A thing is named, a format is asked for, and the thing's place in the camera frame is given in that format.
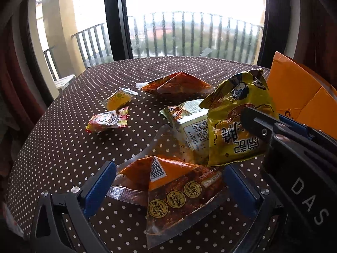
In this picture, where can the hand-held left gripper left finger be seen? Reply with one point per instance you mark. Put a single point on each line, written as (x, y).
(100, 187)

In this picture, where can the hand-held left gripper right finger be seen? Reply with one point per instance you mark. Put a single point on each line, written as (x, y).
(239, 192)

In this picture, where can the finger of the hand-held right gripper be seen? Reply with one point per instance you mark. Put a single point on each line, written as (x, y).
(293, 126)
(256, 123)

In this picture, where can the yellow snack bag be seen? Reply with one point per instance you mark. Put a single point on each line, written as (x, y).
(229, 142)

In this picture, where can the orange cardboard box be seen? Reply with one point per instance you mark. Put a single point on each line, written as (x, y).
(289, 89)

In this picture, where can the orange triangular snack packet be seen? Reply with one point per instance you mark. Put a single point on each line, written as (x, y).
(179, 197)

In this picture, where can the white green snack packet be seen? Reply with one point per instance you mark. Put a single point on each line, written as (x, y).
(192, 131)

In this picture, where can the red clear spicy snack packet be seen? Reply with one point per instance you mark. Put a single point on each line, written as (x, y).
(176, 87)

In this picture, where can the brown polka dot tablecloth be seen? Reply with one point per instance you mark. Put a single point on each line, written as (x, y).
(65, 142)

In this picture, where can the small red yellow candy packet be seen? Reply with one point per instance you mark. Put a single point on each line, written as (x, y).
(105, 120)

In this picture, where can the small orange candy packet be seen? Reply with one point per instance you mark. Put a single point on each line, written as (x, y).
(118, 100)

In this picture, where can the dark brown curtain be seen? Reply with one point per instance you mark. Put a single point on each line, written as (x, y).
(321, 31)

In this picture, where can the white plastic chair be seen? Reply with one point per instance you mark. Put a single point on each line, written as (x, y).
(64, 82)

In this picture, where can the red curtain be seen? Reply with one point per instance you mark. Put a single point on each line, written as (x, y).
(15, 84)

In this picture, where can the balcony railing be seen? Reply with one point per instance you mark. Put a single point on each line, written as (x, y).
(87, 29)

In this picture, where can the black window mullion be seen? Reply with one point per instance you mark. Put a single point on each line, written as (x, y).
(115, 18)

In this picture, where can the black window side frame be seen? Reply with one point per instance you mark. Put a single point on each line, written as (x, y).
(270, 18)

